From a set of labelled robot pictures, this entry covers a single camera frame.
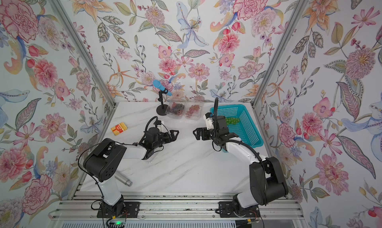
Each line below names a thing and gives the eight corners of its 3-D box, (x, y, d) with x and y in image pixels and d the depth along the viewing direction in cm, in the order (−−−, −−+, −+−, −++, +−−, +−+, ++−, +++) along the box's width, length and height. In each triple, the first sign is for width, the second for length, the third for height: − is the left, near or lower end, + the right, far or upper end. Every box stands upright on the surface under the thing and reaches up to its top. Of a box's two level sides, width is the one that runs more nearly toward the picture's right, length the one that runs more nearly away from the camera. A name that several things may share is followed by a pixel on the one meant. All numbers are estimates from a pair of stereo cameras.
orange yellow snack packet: (115, 136, 105) (113, 133, 103) (112, 130, 108) (110, 128, 105) (128, 128, 109) (127, 126, 107) (125, 123, 112) (123, 121, 109)
